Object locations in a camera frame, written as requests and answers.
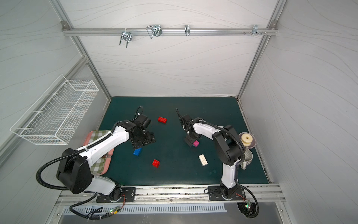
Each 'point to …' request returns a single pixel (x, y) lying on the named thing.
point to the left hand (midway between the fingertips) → (149, 143)
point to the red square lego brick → (155, 163)
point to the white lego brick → (203, 160)
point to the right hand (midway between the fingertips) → (196, 135)
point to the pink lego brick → (196, 143)
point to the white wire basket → (52, 118)
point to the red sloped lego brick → (162, 120)
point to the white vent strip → (125, 209)
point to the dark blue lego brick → (137, 151)
